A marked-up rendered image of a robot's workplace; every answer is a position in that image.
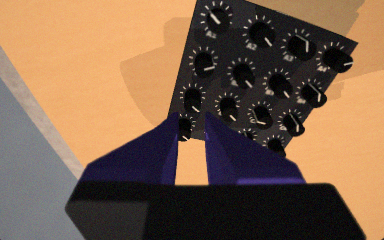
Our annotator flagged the black knob box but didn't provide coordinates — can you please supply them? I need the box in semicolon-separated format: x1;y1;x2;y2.
167;0;358;157

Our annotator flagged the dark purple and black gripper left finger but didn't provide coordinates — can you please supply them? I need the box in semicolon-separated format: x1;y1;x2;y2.
76;112;179;185

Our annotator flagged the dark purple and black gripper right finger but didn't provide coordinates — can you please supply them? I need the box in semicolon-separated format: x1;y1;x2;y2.
204;112;307;184

